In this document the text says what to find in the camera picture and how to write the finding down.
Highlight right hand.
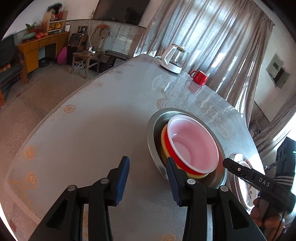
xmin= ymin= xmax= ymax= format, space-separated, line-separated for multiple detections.
xmin=249 ymin=197 xmax=287 ymax=239

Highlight black camera box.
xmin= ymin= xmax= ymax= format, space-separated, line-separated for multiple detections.
xmin=274 ymin=137 xmax=295 ymax=189

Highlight yellow bowl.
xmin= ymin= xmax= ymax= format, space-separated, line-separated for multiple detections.
xmin=161 ymin=125 xmax=208 ymax=179

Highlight pink bag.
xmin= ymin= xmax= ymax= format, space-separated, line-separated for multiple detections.
xmin=57 ymin=47 xmax=67 ymax=65

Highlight wooden chair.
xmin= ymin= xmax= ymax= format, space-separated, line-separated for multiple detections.
xmin=71 ymin=24 xmax=110 ymax=79

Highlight floral lace tablecloth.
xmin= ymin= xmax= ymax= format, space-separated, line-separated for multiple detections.
xmin=3 ymin=55 xmax=263 ymax=240

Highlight side curtain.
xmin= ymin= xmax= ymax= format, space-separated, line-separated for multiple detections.
xmin=253 ymin=87 xmax=296 ymax=160

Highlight white glass electric kettle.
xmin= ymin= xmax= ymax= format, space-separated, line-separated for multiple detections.
xmin=155 ymin=44 xmax=189 ymax=74

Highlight red plastic bowl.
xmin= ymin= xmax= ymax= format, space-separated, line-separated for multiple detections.
xmin=167 ymin=114 xmax=219 ymax=174

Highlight red mug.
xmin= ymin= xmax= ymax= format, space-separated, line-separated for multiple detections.
xmin=190 ymin=70 xmax=208 ymax=86

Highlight small white floral plate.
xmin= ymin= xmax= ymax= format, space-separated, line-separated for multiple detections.
xmin=237 ymin=162 xmax=258 ymax=208

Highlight stainless steel basin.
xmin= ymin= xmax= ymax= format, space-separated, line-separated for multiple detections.
xmin=147 ymin=108 xmax=228 ymax=188

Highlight large floral rimmed plate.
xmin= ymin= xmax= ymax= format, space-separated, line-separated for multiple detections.
xmin=228 ymin=153 xmax=258 ymax=213

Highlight wooden desk cabinet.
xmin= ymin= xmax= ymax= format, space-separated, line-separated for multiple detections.
xmin=17 ymin=32 xmax=69 ymax=85

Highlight beige window curtain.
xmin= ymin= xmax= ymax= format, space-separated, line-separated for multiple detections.
xmin=134 ymin=1 xmax=274 ymax=124

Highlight black wall television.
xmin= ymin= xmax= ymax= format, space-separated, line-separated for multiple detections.
xmin=93 ymin=0 xmax=150 ymax=25

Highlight wall electrical box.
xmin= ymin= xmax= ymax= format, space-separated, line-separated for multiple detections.
xmin=266 ymin=54 xmax=290 ymax=89

